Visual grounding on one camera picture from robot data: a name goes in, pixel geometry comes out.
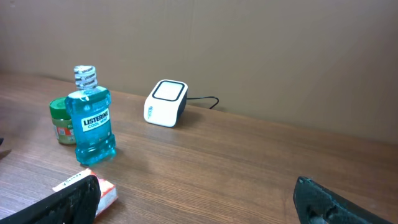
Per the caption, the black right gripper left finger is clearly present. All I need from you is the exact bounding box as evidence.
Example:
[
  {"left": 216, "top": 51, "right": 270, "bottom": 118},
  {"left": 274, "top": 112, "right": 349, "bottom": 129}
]
[{"left": 1, "top": 175, "right": 101, "bottom": 224}]

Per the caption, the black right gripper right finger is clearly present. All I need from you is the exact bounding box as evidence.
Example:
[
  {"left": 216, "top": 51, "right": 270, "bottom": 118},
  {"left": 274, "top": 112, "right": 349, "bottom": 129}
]
[{"left": 293, "top": 176, "right": 391, "bottom": 224}]

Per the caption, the red white small box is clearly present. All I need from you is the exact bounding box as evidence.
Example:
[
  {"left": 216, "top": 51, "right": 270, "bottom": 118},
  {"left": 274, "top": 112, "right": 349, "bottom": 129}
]
[{"left": 52, "top": 168, "right": 118, "bottom": 216}]

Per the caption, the green lid jar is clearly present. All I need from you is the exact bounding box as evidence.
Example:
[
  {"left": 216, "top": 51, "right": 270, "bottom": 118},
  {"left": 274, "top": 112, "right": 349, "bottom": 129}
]
[{"left": 49, "top": 97, "right": 76, "bottom": 145}]

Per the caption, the blue mouthwash bottle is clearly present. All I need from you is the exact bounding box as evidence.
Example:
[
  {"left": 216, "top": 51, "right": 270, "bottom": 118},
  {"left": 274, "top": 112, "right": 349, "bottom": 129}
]
[{"left": 65, "top": 65, "right": 116, "bottom": 166}]

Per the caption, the white barcode scanner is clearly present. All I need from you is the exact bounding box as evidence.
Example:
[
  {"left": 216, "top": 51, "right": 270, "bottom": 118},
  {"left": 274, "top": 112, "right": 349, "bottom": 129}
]
[{"left": 143, "top": 79, "right": 188, "bottom": 128}]

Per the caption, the black scanner cable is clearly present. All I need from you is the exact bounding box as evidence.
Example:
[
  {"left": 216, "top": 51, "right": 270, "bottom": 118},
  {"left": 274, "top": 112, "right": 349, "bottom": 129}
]
[{"left": 185, "top": 95, "right": 220, "bottom": 110}]

